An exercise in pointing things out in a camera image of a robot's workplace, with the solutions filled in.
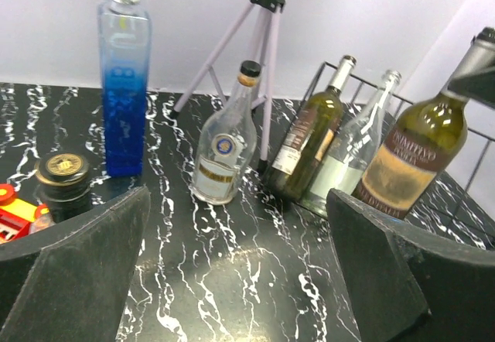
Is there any dark Primitivo wine bottle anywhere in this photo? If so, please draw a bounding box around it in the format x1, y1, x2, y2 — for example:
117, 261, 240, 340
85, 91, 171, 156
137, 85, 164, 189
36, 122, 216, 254
350, 26, 495, 221

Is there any green wine bottle brown label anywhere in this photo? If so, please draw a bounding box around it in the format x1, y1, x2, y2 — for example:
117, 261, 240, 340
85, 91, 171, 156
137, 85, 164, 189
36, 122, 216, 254
263, 55, 357, 200

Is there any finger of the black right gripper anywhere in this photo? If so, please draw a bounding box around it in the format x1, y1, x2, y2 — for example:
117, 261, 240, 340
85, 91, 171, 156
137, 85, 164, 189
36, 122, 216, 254
448, 67, 495, 109

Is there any round clear bottle cork stopper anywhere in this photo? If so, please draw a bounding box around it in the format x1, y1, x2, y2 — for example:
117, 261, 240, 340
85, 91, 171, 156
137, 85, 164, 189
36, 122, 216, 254
191, 60, 261, 205

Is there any black wire wine rack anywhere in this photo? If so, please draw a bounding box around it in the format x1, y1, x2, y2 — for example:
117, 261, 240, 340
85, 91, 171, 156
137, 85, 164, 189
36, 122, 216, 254
297, 61, 495, 242

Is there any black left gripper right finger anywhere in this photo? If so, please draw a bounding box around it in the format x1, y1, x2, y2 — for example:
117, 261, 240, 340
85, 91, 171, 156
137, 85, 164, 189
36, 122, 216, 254
326, 189, 494, 341

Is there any clear glass bottle grey label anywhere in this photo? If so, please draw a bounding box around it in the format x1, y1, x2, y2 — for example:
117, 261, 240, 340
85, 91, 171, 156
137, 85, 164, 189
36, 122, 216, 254
300, 70, 401, 216

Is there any lilac tripod music stand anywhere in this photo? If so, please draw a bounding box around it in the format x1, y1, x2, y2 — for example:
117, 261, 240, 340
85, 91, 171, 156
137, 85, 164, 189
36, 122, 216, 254
170, 0, 285, 173

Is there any red toy truck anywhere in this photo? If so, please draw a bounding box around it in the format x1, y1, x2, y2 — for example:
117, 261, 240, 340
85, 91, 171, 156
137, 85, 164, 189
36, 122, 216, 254
1, 183, 55, 244

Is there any tall blue gradient bottle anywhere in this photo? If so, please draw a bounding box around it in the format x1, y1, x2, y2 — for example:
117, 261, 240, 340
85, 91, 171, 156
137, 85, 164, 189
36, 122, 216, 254
97, 0, 152, 177

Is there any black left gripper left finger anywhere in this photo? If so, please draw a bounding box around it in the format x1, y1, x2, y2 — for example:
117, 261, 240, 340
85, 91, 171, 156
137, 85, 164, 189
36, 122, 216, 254
1, 186, 151, 341

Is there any square clear bottle gold cap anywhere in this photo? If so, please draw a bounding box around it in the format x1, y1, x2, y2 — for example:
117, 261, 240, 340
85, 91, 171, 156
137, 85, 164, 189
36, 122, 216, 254
36, 152, 92, 224

